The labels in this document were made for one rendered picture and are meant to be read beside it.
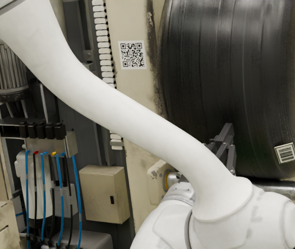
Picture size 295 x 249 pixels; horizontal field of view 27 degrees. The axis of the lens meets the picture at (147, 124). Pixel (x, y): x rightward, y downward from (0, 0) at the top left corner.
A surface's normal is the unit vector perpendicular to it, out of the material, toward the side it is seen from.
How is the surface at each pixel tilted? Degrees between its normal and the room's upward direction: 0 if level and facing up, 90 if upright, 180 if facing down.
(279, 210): 40
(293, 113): 93
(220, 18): 60
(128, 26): 90
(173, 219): 25
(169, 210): 11
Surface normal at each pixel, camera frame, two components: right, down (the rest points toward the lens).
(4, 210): 0.89, 0.04
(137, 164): -0.44, 0.30
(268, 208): -0.11, -0.56
